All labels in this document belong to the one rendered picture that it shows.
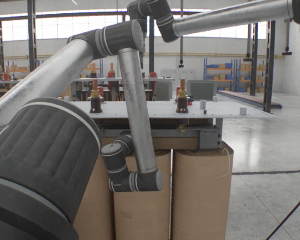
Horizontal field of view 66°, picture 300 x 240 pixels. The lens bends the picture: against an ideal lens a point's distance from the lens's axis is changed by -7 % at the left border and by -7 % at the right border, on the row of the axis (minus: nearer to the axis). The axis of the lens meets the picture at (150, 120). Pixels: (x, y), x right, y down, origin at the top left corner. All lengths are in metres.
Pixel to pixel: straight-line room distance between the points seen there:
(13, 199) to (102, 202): 1.47
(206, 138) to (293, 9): 0.90
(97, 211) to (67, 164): 1.40
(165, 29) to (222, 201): 1.19
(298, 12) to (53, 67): 1.01
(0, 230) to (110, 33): 0.98
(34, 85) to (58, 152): 0.46
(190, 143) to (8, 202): 1.47
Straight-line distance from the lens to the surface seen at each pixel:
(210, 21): 1.30
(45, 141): 0.43
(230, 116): 1.48
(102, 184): 1.75
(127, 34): 1.15
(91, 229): 1.89
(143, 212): 1.76
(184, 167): 1.66
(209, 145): 1.64
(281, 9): 1.21
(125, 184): 1.28
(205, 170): 1.66
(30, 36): 11.13
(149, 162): 1.21
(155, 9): 1.40
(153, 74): 3.09
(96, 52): 1.22
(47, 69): 0.94
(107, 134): 1.66
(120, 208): 1.79
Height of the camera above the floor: 1.60
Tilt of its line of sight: 11 degrees down
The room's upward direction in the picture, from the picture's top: straight up
